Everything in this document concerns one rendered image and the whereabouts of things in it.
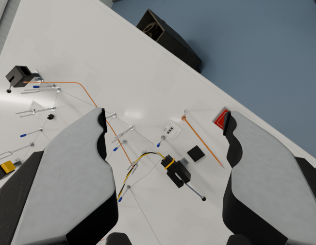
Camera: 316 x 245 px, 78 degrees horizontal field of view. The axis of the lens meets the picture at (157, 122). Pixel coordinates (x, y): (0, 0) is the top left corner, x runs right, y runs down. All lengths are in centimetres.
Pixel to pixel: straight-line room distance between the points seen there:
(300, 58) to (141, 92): 154
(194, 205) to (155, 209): 14
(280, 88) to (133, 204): 149
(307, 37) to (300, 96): 50
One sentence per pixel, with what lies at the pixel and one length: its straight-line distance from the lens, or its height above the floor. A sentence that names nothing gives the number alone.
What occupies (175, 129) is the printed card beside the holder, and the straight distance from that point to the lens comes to 62.
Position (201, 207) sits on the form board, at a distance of 72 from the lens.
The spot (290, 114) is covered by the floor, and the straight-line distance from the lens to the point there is 176.
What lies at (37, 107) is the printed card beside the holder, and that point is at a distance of 82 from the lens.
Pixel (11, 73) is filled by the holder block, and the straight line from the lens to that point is 75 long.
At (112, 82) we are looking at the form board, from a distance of 65.
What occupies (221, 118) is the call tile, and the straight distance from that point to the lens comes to 57.
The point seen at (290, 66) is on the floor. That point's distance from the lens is 195.
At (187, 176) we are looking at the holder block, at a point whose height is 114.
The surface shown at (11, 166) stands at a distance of 88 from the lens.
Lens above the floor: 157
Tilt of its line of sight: 36 degrees down
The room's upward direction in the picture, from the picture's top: 67 degrees counter-clockwise
